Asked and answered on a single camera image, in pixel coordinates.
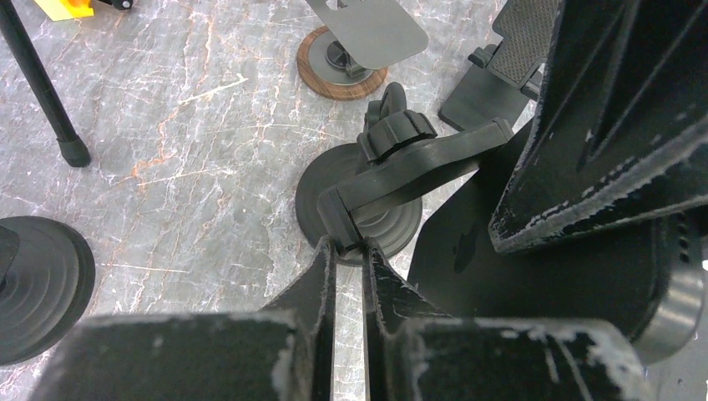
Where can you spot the orange yellow block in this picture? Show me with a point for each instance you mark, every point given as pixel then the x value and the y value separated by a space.
pixel 61 10

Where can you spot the black square-base phone holder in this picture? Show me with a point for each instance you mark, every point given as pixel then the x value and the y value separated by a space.
pixel 505 76

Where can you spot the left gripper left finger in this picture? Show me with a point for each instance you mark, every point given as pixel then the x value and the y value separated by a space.
pixel 308 305

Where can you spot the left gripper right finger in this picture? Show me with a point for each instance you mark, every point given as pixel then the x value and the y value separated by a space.
pixel 389 302

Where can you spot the black smartphone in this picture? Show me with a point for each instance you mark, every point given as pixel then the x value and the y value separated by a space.
pixel 645 279

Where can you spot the black music stand tripod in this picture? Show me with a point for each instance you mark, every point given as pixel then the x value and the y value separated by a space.
pixel 72 148

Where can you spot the black round-base phone stand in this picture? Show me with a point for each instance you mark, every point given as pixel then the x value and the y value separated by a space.
pixel 47 280

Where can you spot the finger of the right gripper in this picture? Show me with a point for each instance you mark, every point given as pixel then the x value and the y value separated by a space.
pixel 620 130

